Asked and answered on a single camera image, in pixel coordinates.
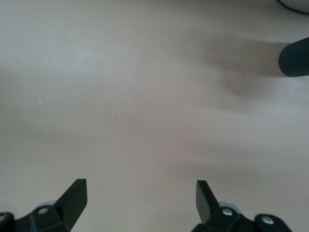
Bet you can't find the black foam cylinder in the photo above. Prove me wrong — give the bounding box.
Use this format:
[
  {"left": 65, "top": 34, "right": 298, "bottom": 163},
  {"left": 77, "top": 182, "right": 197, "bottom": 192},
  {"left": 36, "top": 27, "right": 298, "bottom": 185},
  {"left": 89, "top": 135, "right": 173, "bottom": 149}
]
[{"left": 279, "top": 37, "right": 309, "bottom": 78}]

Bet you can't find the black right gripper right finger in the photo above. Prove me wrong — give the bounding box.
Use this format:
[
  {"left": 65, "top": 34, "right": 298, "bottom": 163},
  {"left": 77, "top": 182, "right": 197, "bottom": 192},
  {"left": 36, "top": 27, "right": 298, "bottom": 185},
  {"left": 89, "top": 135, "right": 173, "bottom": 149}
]
[{"left": 192, "top": 180, "right": 294, "bottom": 232}]

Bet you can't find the brown paper table cover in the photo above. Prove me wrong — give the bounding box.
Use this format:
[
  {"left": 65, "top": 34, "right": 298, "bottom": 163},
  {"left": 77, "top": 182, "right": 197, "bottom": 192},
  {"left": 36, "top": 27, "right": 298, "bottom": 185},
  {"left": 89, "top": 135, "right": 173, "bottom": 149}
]
[{"left": 0, "top": 0, "right": 309, "bottom": 232}]

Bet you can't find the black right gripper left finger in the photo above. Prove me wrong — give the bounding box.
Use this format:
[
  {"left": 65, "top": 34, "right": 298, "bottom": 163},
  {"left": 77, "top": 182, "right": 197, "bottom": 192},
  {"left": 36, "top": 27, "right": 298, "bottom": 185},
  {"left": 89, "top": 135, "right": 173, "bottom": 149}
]
[{"left": 0, "top": 178, "right": 88, "bottom": 232}]

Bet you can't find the white round object dark rim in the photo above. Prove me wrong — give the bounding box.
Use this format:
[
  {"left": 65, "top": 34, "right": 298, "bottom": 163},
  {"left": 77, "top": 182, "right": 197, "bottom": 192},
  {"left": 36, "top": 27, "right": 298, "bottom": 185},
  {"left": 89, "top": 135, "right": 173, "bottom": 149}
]
[{"left": 274, "top": 0, "right": 309, "bottom": 14}]

